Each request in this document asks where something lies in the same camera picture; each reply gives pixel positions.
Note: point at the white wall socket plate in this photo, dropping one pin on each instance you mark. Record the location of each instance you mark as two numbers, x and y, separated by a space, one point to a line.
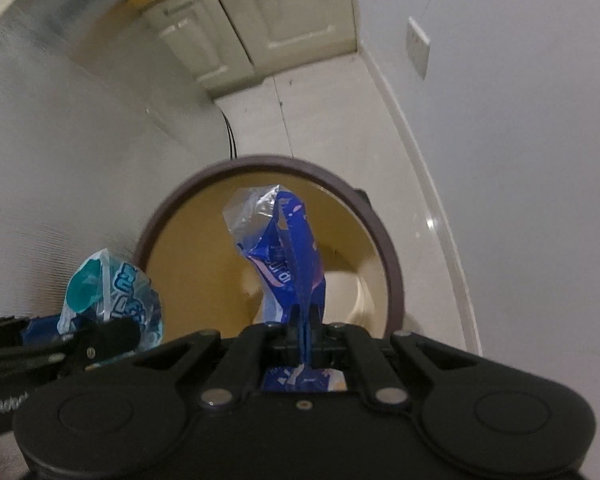
418 47

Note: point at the blue snack wrapper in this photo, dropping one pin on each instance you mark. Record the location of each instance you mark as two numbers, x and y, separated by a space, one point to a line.
285 260

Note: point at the wide cream cabinet door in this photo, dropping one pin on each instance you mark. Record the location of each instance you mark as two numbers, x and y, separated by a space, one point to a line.
290 10

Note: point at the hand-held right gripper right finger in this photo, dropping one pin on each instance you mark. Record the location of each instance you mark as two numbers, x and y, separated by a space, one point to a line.
330 345

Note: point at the teal snack wrapper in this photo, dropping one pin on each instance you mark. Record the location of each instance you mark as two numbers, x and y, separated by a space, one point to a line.
130 290

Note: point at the brown rimmed trash bin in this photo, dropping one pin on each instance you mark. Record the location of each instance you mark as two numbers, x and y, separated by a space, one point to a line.
205 240

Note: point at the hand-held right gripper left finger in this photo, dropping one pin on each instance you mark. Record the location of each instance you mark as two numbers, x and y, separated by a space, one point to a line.
280 342

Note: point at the narrow cream cabinet door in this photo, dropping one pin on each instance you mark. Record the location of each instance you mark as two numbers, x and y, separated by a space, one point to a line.
200 40

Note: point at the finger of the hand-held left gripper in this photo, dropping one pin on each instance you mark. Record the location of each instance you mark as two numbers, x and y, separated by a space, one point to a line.
105 340
42 330

